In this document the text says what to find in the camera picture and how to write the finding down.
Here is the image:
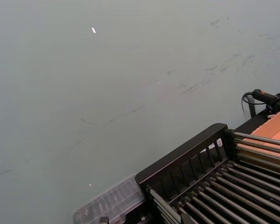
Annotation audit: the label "plain pale wall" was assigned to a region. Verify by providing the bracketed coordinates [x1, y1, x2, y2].
[0, 0, 280, 224]

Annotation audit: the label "black rack with steel bars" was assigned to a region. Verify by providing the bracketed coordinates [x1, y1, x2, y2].
[134, 123, 280, 224]

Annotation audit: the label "black corded tool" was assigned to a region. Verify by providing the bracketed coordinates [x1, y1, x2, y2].
[241, 89, 280, 117]

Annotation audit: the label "black table cloth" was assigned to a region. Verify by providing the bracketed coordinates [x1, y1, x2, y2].
[233, 108, 280, 136]

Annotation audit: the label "clear plastic case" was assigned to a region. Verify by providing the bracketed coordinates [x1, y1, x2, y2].
[72, 173, 147, 224]

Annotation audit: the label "shallow brown cardboard tray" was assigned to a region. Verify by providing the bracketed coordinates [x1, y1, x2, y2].
[235, 106, 280, 164]

